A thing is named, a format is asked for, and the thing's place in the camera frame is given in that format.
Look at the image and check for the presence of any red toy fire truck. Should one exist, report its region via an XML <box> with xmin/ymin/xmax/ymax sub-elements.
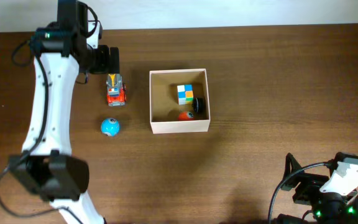
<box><xmin>106</xmin><ymin>73</ymin><xmax>127</xmax><ymax>106</ymax></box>

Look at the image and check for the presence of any multicoloured puzzle cube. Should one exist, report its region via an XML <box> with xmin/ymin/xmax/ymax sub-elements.
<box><xmin>177</xmin><ymin>84</ymin><xmax>194</xmax><ymax>105</ymax></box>

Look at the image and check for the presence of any orange toy ball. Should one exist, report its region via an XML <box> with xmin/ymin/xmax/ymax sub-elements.
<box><xmin>178</xmin><ymin>111</ymin><xmax>195</xmax><ymax>121</ymax></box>

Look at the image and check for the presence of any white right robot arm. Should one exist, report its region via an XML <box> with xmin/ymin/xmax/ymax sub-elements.
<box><xmin>267</xmin><ymin>152</ymin><xmax>358</xmax><ymax>224</ymax></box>

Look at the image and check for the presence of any blue toy ball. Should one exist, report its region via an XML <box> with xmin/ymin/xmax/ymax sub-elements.
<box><xmin>101</xmin><ymin>118</ymin><xmax>121</xmax><ymax>137</ymax></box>

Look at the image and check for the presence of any pink cardboard box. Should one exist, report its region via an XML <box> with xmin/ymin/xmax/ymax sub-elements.
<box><xmin>149</xmin><ymin>68</ymin><xmax>211</xmax><ymax>134</ymax></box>

